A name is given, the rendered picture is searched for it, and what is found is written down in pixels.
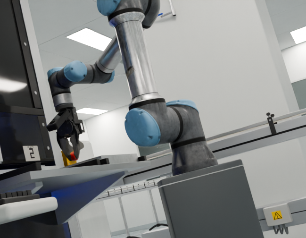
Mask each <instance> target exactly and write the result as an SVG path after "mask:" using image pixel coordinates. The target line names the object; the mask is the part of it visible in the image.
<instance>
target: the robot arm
mask: <svg viewBox="0 0 306 238"><path fill-rule="evenodd" d="M97 8H98V11H99V13H101V14H102V15H104V16H107V17H108V22H109V25H110V26H111V27H112V28H114V29H115V30H116V34H115V35H114V37H113V38H112V40H111V41H110V43H109V44H108V45H107V47H106V48H105V50H104V51H103V52H102V54H101V55H100V57H99V58H98V59H97V61H96V62H95V64H84V63H82V62H80V61H78V60H75V61H72V62H70V63H68V64H67V65H66V66H65V67H64V68H63V67H56V68H53V69H50V70H49V71H48V72H47V75H48V83H49V85H50V91H51V95H52V99H53V104H54V107H55V110H56V112H59V113H58V114H57V115H56V116H55V118H54V119H53V120H52V121H51V122H50V123H49V124H48V125H47V126H46V128H47V130H48V131H49V132H50V131H53V130H57V132H56V133H57V142H58V145H59V147H60V149H61V150H62V152H63V153H64V155H65V156H66V158H67V159H68V160H69V161H72V159H71V155H70V153H71V152H72V151H74V156H75V157H76V159H78V158H79V154H80V150H81V149H83V148H84V144H83V143H82V142H81V141H80V140H79V135H80V134H82V133H85V130H84V126H83V120H80V119H78V116H77V112H76V107H74V106H73V99H72V95H71V91H70V87H72V86H73V85H75V84H105V83H110V82H112V81H113V79H114V76H115V70H114V69H115V68H116V67H117V65H118V64H119V63H120V61H121V60H123V65H124V70H125V74H126V78H127V83H128V86H129V91H130V95H131V99H132V101H131V103H130V104H129V106H128V108H129V111H128V112H127V114H126V116H125V119H126V120H125V121H124V127H125V131H126V133H127V135H128V137H129V139H130V140H131V141H132V142H133V143H135V144H136V145H138V146H156V145H161V144H167V143H170V146H171V149H172V154H173V155H172V174H173V176H176V175H180V174H183V173H187V172H191V171H195V170H199V169H203V168H207V167H210V166H214V165H218V161H217V158H216V157H215V155H214V154H213V152H212V151H211V149H210V148H209V146H208V145H207V142H206V138H205V135H204V131H203V127H202V124H201V121H200V117H199V111H198V109H197V107H196V104H195V102H193V101H191V100H187V99H180V100H174V101H170V102H165V98H164V97H162V96H161V95H159V94H158V90H157V85H156V81H155V77H154V73H153V69H152V65H151V61H150V57H149V52H148V48H147V44H146V40H145V36H144V32H143V31H144V30H145V29H149V28H150V27H151V26H152V25H153V23H154V22H155V20H156V18H157V17H158V14H159V11H160V0H97ZM81 123H82V126H83V129H82V128H81ZM67 138H70V142H71V143H72V145H73V146H71V145H70V144H69V141H68V139H67Z"/></svg>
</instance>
